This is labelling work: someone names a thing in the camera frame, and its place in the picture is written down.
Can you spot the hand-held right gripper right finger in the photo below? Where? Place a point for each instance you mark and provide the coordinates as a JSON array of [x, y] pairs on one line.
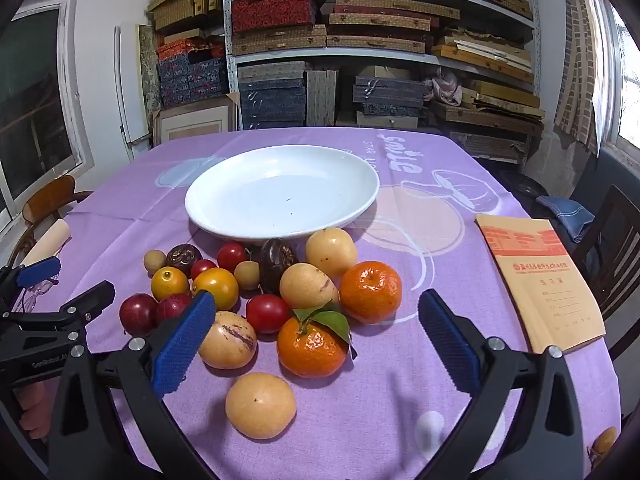
[[450, 345]]

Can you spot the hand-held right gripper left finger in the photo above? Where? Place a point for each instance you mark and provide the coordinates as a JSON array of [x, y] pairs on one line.
[[185, 345]]

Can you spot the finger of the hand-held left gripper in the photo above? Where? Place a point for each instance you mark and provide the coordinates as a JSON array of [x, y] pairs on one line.
[[37, 270], [87, 302]]

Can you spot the dark red plum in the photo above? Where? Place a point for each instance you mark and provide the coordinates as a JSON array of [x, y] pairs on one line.
[[170, 307], [138, 314]]

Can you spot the striped pepino melon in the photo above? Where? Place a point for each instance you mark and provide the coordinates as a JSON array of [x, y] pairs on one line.
[[227, 342]]

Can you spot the small tan longan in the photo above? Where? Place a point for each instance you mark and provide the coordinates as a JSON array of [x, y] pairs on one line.
[[154, 261], [246, 275]]

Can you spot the dark brown mangosteen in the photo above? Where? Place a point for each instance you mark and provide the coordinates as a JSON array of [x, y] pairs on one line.
[[183, 257]]

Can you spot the plain orange mandarin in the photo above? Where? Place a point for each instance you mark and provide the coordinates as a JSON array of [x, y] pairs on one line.
[[370, 291]]

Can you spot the large yellow pear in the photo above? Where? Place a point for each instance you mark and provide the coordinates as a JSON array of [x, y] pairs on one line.
[[260, 405]]

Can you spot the orange mandarin with leaves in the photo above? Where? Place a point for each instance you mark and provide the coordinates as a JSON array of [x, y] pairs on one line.
[[310, 350]]

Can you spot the white oval plate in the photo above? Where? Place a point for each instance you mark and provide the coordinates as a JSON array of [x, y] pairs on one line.
[[282, 192]]

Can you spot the person's left hand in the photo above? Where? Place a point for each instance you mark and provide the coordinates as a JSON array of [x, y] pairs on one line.
[[32, 407]]

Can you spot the purple-framed eyeglasses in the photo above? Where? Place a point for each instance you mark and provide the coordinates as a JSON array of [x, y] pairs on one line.
[[46, 285]]

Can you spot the rolled beige paper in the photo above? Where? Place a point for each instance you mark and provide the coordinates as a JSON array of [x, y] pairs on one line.
[[47, 242]]

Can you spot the brown wooden chair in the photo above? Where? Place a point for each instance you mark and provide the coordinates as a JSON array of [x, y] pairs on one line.
[[50, 197]]

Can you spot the tan exercise notebook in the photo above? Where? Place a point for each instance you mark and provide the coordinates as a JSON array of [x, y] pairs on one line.
[[540, 285]]

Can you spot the purple printed tablecloth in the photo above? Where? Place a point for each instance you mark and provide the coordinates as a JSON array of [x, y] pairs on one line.
[[350, 410]]

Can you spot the dark purple passionfruit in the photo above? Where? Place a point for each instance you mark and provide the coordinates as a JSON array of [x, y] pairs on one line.
[[276, 267]]

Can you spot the white-framed window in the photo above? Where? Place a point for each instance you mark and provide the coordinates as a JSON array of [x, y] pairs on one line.
[[30, 105]]

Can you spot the black round stool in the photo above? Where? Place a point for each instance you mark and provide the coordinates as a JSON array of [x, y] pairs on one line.
[[527, 187]]

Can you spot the blue folded cloth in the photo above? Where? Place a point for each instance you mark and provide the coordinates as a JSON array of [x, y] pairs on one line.
[[567, 212]]

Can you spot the dark slatted chair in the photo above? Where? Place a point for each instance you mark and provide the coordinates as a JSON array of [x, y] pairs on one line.
[[615, 255]]

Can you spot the leaning white board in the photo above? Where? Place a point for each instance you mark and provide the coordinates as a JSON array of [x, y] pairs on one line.
[[127, 90]]

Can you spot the weathered wooden crate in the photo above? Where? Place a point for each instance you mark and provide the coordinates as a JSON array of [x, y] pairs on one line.
[[487, 142]]

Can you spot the marbled grey-green panel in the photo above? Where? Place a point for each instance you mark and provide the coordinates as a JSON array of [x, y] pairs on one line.
[[148, 75]]

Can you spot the stack of blue floral boxes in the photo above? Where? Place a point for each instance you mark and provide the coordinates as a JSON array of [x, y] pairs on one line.
[[192, 77]]

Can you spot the stack of dark grey boxes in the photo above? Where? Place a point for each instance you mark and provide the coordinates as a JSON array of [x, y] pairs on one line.
[[390, 95]]

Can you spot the pink crumpled cloth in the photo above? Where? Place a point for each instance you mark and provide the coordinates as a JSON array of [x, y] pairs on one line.
[[446, 86]]

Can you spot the pile of yellow flat boxes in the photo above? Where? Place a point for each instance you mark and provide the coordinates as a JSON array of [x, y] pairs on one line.
[[500, 90]]

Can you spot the stack of dark blue boxes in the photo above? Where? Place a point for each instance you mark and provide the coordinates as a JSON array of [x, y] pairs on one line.
[[272, 100]]

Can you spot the orange patterned boxes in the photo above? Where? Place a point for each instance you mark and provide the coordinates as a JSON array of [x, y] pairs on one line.
[[187, 47]]

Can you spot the grey upright boxes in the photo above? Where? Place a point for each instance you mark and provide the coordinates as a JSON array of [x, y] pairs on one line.
[[321, 97]]

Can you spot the stack of small woven boxes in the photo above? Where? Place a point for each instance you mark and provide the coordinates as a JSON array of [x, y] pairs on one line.
[[180, 5]]

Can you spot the white metal shelf rack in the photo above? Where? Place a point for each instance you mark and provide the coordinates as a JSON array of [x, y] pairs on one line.
[[228, 35]]

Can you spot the pile of tan woven boxes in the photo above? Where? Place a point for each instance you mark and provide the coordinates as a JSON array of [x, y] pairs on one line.
[[375, 42]]

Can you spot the brick-pattern curtain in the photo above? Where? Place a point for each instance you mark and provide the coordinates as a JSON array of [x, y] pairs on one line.
[[580, 60]]

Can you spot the bright window by curtain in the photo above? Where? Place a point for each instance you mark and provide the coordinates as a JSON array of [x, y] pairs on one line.
[[627, 75]]

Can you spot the large red patterned box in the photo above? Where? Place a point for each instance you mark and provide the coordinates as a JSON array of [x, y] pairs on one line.
[[274, 10]]

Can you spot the leaning picture frame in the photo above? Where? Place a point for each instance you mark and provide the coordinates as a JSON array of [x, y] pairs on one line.
[[195, 122]]

